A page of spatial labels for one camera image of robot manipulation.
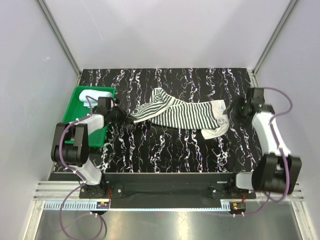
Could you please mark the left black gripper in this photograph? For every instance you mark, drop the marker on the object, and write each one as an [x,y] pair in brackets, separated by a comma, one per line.
[126,118]

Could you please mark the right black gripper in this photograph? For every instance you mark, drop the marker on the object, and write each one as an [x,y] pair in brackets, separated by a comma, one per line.
[240,102]

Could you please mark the light blue towel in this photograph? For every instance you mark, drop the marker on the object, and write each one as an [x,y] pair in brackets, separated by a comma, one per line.
[95,97]

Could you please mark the striped green white towel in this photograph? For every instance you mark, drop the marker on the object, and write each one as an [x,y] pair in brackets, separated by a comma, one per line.
[167,111]

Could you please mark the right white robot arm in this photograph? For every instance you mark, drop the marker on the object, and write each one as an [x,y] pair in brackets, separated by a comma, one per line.
[277,171]

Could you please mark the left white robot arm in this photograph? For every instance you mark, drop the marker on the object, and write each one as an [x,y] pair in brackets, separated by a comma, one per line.
[70,146]

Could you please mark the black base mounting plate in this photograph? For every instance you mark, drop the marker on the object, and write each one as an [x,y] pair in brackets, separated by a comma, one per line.
[172,187]

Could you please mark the left aluminium frame post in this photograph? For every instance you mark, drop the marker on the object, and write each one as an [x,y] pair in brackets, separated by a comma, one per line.
[58,35]

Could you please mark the aluminium frame post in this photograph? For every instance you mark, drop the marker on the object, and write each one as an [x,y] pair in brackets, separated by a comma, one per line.
[275,34]
[58,35]

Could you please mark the white slotted cable duct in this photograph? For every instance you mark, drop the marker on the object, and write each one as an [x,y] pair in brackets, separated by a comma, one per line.
[123,205]

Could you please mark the right aluminium frame post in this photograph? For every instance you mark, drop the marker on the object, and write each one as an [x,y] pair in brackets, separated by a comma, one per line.
[275,34]

